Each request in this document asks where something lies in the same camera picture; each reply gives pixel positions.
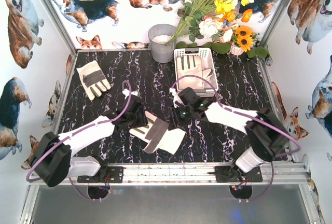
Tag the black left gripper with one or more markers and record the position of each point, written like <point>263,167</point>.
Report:
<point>140,116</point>

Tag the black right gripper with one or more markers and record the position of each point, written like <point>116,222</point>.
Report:
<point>174,117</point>

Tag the white grey glove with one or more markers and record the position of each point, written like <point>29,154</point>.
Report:
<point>189,65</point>
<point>93,80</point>

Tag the white glove with green fingers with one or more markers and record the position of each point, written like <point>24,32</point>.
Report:
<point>207,74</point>

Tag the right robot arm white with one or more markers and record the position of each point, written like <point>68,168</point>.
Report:
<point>263,129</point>

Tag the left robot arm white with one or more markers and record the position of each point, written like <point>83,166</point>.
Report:
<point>55,158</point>

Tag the white perforated storage basket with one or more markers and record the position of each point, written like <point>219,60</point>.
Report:
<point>205,55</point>

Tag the green moss ball left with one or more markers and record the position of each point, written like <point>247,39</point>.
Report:
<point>182,44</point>

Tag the green moss ball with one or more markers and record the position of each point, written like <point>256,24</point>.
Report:
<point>259,51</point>
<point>182,44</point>

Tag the grey metal bucket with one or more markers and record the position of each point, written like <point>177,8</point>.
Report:
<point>161,45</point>

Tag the sunflower pot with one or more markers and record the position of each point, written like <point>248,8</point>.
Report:
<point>244,40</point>

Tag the green moss ball right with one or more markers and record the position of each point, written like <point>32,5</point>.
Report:
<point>259,51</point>

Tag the artificial flower bouquet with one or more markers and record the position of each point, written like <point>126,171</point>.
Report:
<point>211,19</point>

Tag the aluminium front rail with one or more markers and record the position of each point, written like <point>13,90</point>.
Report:
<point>279,172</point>

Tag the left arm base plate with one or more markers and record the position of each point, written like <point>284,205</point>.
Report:
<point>111,174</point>

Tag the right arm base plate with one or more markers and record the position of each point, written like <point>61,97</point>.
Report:
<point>227,174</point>

